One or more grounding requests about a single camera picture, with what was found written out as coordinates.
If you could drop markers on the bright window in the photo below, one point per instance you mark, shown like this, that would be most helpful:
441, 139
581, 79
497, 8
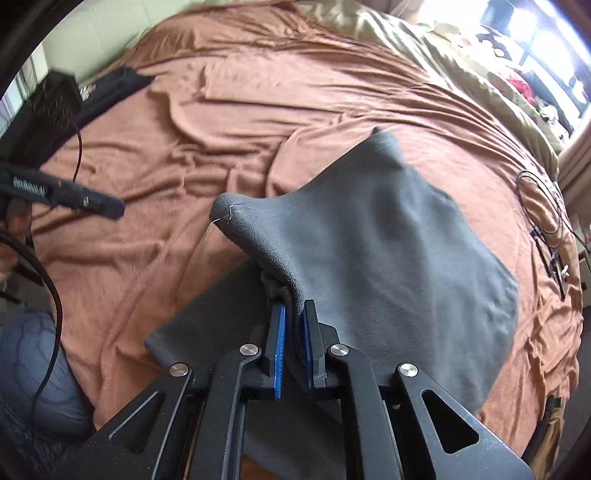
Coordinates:
545, 27

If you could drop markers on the grey t-shirt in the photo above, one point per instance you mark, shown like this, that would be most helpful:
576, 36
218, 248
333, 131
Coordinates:
392, 240

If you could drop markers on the mustard cloth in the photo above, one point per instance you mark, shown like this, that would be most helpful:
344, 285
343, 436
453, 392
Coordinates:
554, 434

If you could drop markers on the orange blanket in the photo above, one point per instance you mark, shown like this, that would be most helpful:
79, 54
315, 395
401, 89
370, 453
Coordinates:
184, 138

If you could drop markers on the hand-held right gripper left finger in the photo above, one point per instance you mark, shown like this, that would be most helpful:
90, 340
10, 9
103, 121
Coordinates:
278, 350

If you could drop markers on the black phone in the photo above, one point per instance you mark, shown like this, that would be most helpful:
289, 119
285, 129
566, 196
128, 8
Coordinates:
551, 261

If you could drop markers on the white earbuds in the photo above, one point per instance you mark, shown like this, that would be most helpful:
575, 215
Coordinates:
562, 272

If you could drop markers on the person's left hand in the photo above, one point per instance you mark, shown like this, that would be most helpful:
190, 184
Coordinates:
17, 221

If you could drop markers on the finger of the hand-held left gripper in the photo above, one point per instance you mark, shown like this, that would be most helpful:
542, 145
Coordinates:
87, 201

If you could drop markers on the black garment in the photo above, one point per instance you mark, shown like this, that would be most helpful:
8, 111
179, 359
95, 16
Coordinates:
115, 92

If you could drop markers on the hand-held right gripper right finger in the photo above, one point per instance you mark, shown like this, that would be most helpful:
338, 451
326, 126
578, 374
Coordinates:
305, 355

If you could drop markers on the pink curtain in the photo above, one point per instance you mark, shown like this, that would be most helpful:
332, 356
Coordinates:
577, 175

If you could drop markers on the pile of clothes by window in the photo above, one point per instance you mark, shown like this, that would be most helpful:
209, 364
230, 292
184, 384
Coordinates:
521, 83

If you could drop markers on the person's leg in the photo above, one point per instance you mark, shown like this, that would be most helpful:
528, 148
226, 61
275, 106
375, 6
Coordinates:
27, 350

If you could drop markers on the beige duvet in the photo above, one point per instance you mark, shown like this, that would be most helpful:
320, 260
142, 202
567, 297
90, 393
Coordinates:
415, 46

